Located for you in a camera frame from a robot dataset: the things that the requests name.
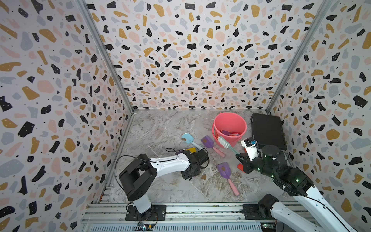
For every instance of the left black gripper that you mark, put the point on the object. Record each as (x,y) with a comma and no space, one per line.
(187,177)

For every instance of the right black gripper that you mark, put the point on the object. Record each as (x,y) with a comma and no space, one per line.
(246,162)

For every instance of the yellow trowel wooden handle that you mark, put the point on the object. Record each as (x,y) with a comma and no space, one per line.
(192,150)

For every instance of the light blue trowel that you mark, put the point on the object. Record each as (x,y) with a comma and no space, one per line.
(189,139)

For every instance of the yellow trowel blue handle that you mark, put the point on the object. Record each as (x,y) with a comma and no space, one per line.
(226,132)

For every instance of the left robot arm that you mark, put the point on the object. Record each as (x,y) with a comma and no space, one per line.
(136,179)

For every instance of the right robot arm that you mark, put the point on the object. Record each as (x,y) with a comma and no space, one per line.
(298,185)

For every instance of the pink plastic bucket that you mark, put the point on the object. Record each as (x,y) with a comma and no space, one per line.
(229,122)

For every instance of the red block front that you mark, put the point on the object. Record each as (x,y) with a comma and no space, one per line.
(240,167)

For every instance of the black case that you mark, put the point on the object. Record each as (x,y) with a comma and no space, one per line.
(267,130)

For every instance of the purple trowel pink handle back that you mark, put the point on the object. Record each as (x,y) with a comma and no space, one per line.
(209,143)

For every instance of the purple trowel pink handle front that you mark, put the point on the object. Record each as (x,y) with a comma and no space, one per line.
(225,172)

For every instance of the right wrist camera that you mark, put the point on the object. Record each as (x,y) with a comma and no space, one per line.
(251,147)

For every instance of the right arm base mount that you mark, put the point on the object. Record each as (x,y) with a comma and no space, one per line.
(253,212)

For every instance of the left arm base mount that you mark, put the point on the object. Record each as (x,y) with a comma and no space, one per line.
(154,213)

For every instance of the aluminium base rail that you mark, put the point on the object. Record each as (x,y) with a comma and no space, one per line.
(180,217)

